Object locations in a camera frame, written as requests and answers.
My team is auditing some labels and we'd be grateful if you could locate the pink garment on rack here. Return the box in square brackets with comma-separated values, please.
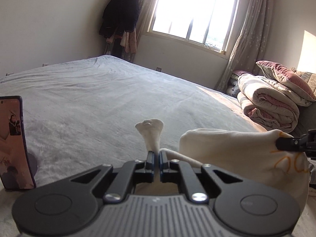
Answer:
[104, 29, 137, 55]

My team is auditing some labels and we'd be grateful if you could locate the rolled beige pink quilt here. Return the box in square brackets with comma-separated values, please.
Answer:
[237, 74, 299, 133]

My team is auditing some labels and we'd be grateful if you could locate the window with white frame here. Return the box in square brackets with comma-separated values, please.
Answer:
[148, 0, 239, 54]

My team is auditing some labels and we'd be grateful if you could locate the smartphone on stand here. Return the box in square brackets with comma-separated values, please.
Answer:
[1, 96, 36, 191]

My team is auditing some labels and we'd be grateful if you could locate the cream white sweatshirt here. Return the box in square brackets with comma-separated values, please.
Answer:
[135, 119, 309, 210]

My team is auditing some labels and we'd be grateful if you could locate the right beige curtain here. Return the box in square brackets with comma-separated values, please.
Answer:
[215, 0, 274, 91]

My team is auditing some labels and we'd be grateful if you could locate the pink beige pillow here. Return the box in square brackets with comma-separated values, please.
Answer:
[256, 60, 315, 102]

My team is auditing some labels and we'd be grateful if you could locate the grey bed sheet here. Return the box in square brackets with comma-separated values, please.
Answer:
[0, 55, 268, 237]

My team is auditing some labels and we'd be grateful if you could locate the beige curtain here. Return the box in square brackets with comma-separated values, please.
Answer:
[124, 0, 169, 61]
[215, 0, 274, 91]

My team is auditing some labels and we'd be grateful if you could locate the grey quilted headboard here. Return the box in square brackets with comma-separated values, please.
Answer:
[291, 71, 316, 137]

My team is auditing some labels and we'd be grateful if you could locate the left beige curtain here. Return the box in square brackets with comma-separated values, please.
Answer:
[124, 0, 169, 61]

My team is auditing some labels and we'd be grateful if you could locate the dark coat on rack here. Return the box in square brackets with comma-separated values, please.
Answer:
[99, 0, 140, 38]

